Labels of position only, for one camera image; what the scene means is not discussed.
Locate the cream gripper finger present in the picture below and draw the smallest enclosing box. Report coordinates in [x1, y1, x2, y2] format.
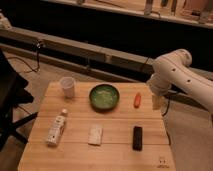
[152, 95, 162, 110]

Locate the white ceramic cup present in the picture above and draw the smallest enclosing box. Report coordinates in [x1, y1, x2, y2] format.
[59, 77, 75, 98]

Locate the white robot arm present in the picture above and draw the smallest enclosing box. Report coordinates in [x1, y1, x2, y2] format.
[148, 49, 213, 114]

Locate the orange carrot toy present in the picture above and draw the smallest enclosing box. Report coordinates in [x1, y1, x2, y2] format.
[134, 93, 141, 108]

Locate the black rectangular remote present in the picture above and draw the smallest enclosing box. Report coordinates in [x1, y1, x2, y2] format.
[132, 126, 142, 151]

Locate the green bowl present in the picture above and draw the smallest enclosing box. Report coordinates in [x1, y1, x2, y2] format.
[89, 84, 120, 111]

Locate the white sponge block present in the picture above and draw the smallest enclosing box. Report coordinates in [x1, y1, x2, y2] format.
[88, 124, 103, 145]

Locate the white plastic bottle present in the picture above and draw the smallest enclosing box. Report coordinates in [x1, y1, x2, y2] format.
[46, 109, 68, 146]

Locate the black chair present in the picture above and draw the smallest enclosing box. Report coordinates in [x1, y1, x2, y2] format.
[0, 49, 38, 151]

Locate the long grey floor rail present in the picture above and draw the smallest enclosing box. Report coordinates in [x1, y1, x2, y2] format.
[0, 27, 213, 88]

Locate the black cable on floor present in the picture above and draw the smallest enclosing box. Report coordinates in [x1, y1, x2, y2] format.
[6, 39, 44, 74]

